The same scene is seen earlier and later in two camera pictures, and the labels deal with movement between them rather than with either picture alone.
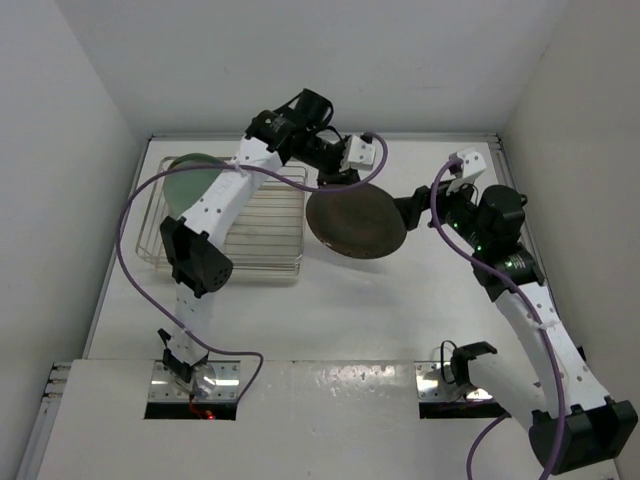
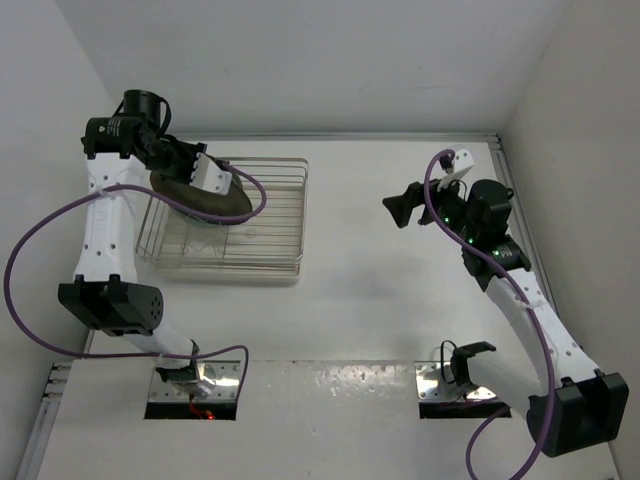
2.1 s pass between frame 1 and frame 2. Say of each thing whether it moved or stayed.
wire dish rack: stayed
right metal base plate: stayed
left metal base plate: stayed
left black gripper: moved
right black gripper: stayed
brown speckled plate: moved
